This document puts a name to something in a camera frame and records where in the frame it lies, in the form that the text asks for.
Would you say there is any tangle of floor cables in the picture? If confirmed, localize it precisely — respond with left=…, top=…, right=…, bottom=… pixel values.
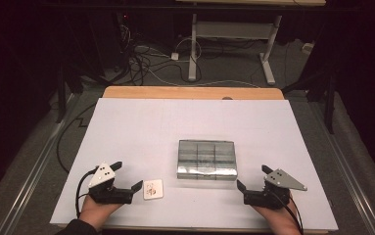
left=119, top=23, right=206, bottom=87

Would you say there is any clear plastic compartment box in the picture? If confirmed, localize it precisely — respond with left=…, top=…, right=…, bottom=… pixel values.
left=176, top=139, right=239, bottom=181

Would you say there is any white power strip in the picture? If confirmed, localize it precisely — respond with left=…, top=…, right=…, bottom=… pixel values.
left=302, top=42, right=316, bottom=55

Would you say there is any black floor cable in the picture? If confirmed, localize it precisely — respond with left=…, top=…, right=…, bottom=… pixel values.
left=56, top=102, right=98, bottom=174

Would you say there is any wooden table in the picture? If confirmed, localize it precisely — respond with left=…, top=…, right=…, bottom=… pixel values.
left=101, top=85, right=286, bottom=101

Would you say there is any person's left hand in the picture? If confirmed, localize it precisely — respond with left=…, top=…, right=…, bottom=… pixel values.
left=78, top=195, right=124, bottom=231

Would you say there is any person's right hand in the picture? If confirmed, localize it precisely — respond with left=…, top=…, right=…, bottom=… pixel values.
left=252, top=195, right=303, bottom=235

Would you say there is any metal floor rail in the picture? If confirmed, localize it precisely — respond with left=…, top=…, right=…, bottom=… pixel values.
left=308, top=101, right=375, bottom=235
left=0, top=94, right=81, bottom=235

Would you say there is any black metal stand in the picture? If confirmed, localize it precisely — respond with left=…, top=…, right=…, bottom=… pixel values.
left=282, top=65, right=336, bottom=135
left=56, top=63, right=85, bottom=124

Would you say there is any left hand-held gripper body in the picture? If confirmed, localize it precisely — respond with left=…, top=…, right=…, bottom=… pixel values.
left=87, top=162, right=134, bottom=206

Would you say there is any white metal desk frame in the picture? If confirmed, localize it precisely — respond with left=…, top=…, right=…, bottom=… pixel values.
left=174, top=0, right=327, bottom=86

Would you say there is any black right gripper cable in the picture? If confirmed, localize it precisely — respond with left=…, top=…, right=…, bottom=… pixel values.
left=269, top=190, right=305, bottom=235

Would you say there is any white table cover board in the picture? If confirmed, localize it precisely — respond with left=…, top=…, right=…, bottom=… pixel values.
left=49, top=97, right=340, bottom=232

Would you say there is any small white printed card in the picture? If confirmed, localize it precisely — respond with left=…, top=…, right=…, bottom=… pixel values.
left=142, top=178, right=164, bottom=201

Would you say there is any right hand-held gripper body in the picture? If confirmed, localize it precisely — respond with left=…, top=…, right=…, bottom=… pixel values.
left=243, top=167, right=308, bottom=211

